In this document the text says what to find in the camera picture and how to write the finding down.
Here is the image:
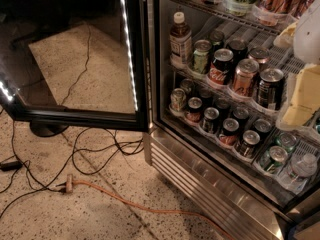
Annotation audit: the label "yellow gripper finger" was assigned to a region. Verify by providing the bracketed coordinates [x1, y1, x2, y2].
[283, 64, 320, 126]
[273, 22, 297, 48]

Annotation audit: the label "brown tea bottle white cap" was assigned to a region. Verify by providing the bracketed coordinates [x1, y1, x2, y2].
[169, 12, 192, 69]

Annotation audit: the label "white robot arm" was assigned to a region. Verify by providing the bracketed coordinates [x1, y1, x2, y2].
[273, 0, 320, 126]

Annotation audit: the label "green can bottom shelf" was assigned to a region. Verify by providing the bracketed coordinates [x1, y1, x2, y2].
[258, 146, 288, 175]

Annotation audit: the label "clear water bottle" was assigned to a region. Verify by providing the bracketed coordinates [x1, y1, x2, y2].
[278, 153, 317, 194]

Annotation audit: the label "stainless steel fridge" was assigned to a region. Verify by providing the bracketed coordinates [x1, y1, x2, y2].
[147, 0, 320, 240]

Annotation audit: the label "glass fridge door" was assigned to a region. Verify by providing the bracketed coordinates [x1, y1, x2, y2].
[0, 0, 148, 131]

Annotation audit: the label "copper can second row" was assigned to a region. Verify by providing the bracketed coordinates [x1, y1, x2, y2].
[248, 46, 271, 71]

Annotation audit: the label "black soda can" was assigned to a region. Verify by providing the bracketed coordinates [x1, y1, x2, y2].
[256, 68, 285, 110]

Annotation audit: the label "dark can second row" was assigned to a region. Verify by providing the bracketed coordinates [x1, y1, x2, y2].
[226, 39, 248, 65]

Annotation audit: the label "orange soda can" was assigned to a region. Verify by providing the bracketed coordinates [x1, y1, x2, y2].
[232, 59, 259, 97]

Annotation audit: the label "red cola can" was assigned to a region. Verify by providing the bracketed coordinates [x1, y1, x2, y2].
[208, 48, 233, 85]

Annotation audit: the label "green soda can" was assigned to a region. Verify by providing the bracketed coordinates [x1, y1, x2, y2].
[193, 39, 212, 74]

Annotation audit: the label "black round stand base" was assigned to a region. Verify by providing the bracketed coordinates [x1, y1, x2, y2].
[29, 121, 68, 137]

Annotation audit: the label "black power adapter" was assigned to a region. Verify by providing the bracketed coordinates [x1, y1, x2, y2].
[0, 161, 22, 171]

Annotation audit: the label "orange extension cord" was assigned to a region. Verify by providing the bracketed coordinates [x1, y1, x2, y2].
[55, 173, 236, 240]

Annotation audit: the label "black floor cables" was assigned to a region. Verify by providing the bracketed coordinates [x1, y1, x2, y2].
[0, 23, 145, 218]

